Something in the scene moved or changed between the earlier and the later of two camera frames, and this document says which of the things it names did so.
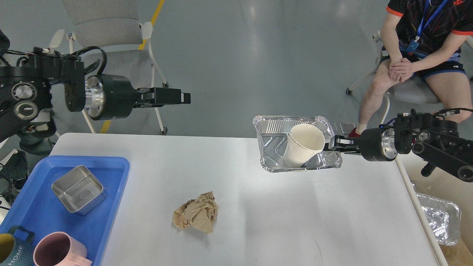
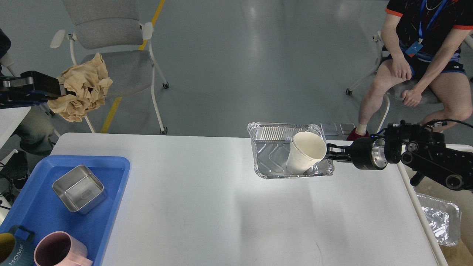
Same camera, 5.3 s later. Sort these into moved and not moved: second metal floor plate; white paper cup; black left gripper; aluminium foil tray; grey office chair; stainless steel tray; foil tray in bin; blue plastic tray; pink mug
Moved: aluminium foil tray; black left gripper; white paper cup
Not moved: second metal floor plate; pink mug; grey office chair; stainless steel tray; blue plastic tray; foil tray in bin
